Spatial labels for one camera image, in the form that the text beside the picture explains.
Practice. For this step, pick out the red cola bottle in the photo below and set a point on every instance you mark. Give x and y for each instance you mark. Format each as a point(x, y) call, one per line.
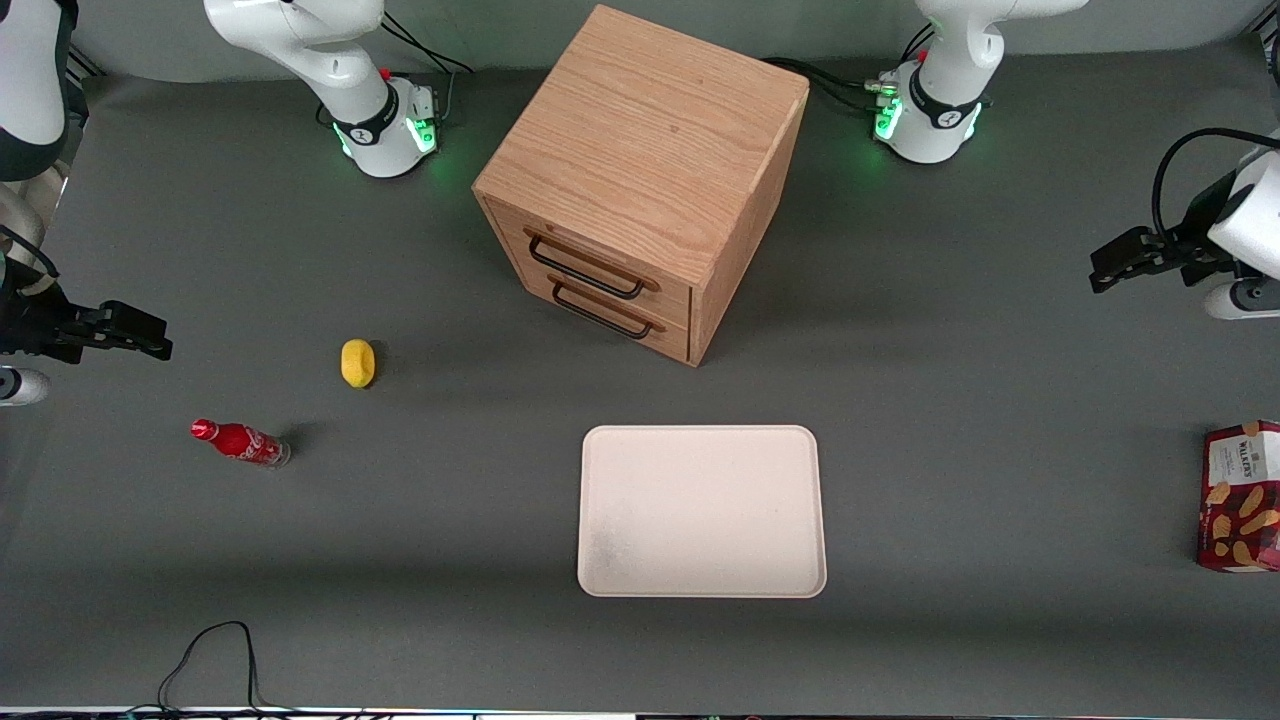
point(240, 441)

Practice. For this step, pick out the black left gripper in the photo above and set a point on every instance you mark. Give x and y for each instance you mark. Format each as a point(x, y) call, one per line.
point(1183, 246)

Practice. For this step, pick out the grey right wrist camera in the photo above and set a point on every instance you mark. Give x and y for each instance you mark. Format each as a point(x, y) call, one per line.
point(20, 386)

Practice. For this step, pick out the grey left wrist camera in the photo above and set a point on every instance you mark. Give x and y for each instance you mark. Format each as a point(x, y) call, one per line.
point(1245, 300)

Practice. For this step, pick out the white rectangular tray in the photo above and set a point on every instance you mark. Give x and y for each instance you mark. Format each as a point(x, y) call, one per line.
point(700, 510)

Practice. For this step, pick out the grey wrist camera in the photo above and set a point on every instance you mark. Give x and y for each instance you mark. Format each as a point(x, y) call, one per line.
point(20, 386)
point(1245, 300)

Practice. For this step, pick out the red cookie box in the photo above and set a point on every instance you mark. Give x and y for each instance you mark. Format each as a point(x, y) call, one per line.
point(1245, 500)

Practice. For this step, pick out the yellow lemon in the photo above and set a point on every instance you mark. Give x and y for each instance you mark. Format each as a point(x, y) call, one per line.
point(358, 362)

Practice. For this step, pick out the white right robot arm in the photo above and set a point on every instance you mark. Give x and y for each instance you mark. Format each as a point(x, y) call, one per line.
point(340, 60)

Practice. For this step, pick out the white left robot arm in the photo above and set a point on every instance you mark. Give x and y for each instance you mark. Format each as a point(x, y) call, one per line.
point(935, 110)

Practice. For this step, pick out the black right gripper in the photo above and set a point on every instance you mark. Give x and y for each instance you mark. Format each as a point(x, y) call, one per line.
point(30, 326)

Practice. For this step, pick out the wooden drawer cabinet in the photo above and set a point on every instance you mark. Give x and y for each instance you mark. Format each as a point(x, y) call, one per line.
point(650, 130)

